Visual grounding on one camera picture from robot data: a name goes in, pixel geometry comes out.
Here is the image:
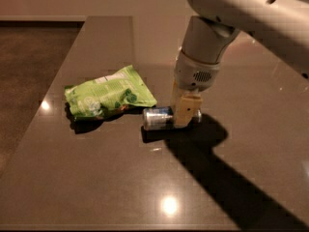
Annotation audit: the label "green rice chip bag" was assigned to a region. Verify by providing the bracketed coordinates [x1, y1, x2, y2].
[64, 66, 156, 121]

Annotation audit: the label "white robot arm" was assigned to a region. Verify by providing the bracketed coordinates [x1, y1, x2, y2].
[171, 0, 309, 128]

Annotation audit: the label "silver blue redbull can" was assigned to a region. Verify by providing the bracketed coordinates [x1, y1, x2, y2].
[141, 105, 203, 131]

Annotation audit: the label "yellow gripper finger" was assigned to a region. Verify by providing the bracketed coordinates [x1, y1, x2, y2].
[174, 95, 203, 129]
[170, 81, 182, 109]

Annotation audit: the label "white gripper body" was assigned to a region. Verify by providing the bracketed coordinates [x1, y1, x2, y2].
[174, 50, 220, 92]

